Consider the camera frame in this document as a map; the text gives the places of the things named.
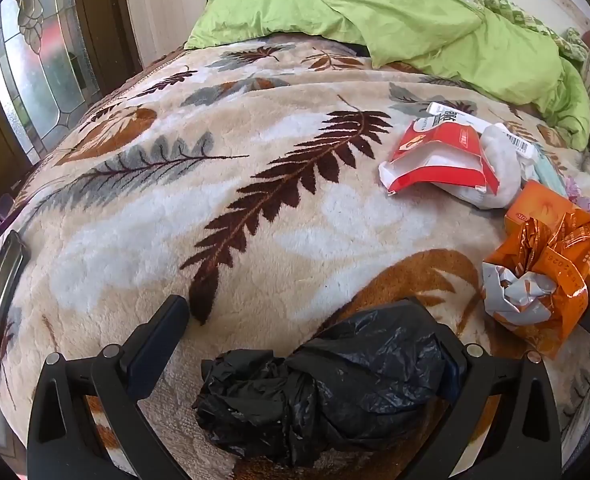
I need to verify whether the orange foil wrapper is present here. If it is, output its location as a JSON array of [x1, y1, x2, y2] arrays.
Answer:
[[482, 207, 590, 360]]

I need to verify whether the red and white carton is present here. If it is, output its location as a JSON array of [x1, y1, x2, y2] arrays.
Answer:
[[379, 116, 500, 196]]

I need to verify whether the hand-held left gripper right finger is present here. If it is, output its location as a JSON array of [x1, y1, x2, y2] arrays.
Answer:
[[405, 330, 563, 480]]

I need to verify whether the black phone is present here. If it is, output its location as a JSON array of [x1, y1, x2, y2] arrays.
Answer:
[[0, 230, 29, 394]]

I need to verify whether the purple translucent plastic piece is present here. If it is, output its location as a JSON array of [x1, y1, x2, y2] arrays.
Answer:
[[0, 194, 26, 251]]

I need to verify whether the leaf print plush blanket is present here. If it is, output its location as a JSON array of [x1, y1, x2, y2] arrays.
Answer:
[[0, 42, 590, 480]]

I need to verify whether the white box with black print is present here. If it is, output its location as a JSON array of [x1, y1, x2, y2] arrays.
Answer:
[[426, 101, 480, 128]]

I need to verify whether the teal packet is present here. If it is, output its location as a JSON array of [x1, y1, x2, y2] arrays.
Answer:
[[530, 152, 556, 183]]

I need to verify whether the black plastic bag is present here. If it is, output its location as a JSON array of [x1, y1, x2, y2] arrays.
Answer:
[[192, 297, 468, 468]]

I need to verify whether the green quilt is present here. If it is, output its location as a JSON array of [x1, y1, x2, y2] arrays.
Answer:
[[185, 0, 590, 152]]

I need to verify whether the wooden door with leaded glass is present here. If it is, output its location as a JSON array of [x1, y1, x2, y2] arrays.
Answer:
[[0, 0, 140, 171]]

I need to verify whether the orange box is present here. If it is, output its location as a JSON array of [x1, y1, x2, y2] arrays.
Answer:
[[505, 180, 590, 293]]

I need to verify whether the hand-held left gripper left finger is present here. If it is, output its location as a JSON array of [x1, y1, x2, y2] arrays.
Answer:
[[26, 295, 192, 480]]

